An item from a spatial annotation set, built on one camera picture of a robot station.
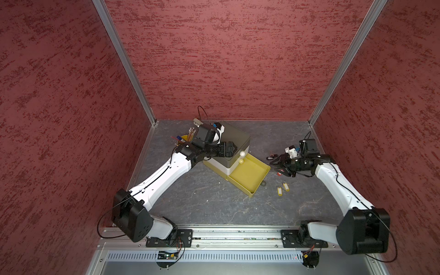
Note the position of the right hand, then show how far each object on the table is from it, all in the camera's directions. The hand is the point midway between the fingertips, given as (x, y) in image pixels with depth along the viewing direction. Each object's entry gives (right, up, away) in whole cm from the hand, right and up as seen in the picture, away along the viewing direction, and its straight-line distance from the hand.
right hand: (271, 168), depth 80 cm
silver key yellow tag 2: (+7, -14, +8) cm, 18 cm away
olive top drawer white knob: (-14, +7, +1) cm, 15 cm away
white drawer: (-20, -2, +4) cm, 21 cm away
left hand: (-21, +8, -3) cm, 23 cm away
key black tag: (+5, +2, +21) cm, 22 cm away
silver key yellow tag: (+11, -12, +10) cm, 19 cm away
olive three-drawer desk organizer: (-19, +17, +5) cm, 26 cm away
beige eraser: (-42, +25, +37) cm, 61 cm away
